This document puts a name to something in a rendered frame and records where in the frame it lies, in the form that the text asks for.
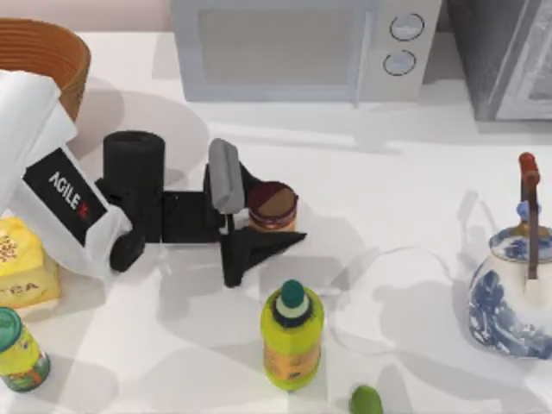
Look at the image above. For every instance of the jar with dark red lid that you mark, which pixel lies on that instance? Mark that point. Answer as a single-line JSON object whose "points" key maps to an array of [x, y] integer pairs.
{"points": [[276, 211]]}

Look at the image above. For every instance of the pale grey rounded box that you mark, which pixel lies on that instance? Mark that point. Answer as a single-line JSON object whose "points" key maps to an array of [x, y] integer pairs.
{"points": [[223, 177]]}

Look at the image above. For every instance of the yellow green bottle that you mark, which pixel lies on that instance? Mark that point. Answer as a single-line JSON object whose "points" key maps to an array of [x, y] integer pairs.
{"points": [[291, 345]]}

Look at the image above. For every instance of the pale microwave oven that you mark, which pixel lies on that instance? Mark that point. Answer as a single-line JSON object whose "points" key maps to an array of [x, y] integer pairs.
{"points": [[280, 47]]}

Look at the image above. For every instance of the yellow tea box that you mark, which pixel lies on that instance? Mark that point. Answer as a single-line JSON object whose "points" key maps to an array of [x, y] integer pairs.
{"points": [[23, 263]]}

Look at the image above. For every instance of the green lime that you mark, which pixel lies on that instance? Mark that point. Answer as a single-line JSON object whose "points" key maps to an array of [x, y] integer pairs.
{"points": [[365, 400]]}

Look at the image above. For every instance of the microwave knob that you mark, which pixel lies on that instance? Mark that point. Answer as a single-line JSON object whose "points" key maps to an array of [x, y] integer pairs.
{"points": [[406, 25], [399, 63]]}

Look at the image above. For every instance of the brown woven basket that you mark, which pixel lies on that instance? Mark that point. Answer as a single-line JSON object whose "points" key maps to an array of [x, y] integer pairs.
{"points": [[71, 64]]}

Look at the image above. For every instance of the green and yellow can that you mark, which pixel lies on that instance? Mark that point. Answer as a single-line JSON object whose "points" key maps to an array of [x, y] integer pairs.
{"points": [[21, 353]]}

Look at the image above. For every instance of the blue and white teapot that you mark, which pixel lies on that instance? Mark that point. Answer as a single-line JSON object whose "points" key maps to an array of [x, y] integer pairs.
{"points": [[509, 310]]}

